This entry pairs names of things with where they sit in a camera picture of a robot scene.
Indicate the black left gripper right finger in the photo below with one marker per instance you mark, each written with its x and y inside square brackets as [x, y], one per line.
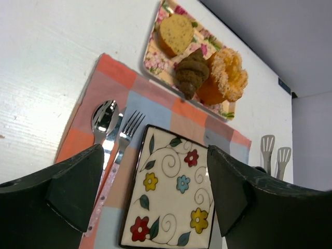
[256, 210]

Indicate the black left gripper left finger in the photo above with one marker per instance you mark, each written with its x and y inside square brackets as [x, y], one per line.
[51, 208]

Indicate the stainless steel serving tongs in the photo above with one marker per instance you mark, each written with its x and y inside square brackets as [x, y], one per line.
[274, 161]

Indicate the brown chocolate croissant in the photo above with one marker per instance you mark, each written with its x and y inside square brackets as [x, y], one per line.
[191, 73]

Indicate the floral square ceramic plate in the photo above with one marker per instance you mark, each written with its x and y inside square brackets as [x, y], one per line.
[171, 203]

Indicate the orange coconut-crusted bun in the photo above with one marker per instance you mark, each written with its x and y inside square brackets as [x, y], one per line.
[227, 79]

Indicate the checkered orange blue placemat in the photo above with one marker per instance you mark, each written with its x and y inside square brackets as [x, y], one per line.
[110, 79]

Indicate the floral rectangular serving tray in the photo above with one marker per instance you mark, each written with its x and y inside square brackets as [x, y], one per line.
[156, 61]

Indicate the round yellow sponge cake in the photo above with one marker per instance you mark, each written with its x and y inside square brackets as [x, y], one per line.
[175, 34]

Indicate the silver knife pink handle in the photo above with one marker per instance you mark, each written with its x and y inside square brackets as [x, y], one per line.
[108, 146]

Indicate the silver spoon pink handle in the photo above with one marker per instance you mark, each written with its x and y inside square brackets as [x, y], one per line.
[104, 120]

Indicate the silver fork pink handle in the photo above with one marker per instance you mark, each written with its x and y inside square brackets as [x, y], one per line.
[125, 137]

